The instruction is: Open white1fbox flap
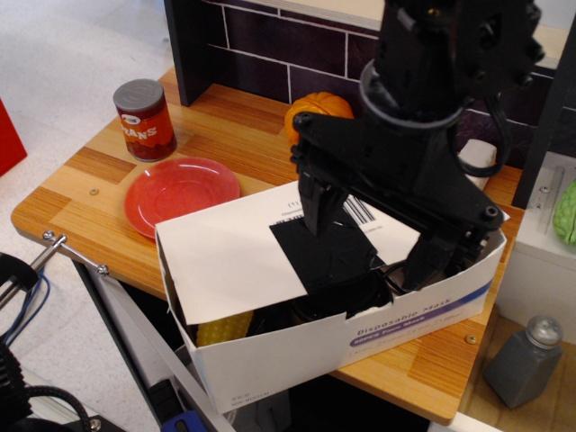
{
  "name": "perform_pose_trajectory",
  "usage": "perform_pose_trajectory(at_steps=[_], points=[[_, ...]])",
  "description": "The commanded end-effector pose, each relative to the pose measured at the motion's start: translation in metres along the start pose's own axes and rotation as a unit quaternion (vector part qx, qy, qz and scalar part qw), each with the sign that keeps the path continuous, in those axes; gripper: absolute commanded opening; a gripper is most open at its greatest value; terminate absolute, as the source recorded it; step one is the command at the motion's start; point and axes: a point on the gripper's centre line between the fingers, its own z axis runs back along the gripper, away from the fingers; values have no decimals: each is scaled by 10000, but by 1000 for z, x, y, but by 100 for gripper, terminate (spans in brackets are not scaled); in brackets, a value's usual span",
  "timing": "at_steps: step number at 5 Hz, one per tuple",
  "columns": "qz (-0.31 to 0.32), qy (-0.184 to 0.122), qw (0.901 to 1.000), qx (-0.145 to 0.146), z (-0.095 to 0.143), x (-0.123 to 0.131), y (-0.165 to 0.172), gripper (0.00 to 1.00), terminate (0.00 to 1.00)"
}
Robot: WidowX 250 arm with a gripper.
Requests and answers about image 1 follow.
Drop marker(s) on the metal table clamp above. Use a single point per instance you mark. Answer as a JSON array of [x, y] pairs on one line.
[[17, 275]]

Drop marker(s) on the grey salt shaker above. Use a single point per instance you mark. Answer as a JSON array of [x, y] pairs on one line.
[[521, 370]]

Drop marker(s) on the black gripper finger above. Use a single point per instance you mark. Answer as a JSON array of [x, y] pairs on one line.
[[320, 201], [430, 256]]

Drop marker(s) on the red box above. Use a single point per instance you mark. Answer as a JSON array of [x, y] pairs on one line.
[[12, 149]]

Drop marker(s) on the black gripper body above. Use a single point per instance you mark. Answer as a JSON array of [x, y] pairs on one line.
[[405, 168]]

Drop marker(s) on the red beans can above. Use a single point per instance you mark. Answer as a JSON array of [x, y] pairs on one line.
[[145, 121]]

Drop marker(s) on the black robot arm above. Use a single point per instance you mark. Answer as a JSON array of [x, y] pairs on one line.
[[433, 59]]

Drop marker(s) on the yellow toy corn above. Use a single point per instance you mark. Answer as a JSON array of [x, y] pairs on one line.
[[223, 330]]

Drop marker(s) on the black cup-shaped device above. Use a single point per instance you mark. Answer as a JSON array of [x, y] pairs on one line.
[[351, 298]]

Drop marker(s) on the green toy vegetable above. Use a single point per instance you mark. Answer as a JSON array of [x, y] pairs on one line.
[[564, 216]]

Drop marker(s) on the orange toy pumpkin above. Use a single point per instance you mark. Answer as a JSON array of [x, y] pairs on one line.
[[324, 103]]

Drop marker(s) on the dark brick backsplash panel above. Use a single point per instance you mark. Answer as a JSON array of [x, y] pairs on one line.
[[282, 55]]

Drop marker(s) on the white disposable mask box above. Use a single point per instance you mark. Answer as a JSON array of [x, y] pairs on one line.
[[225, 260]]

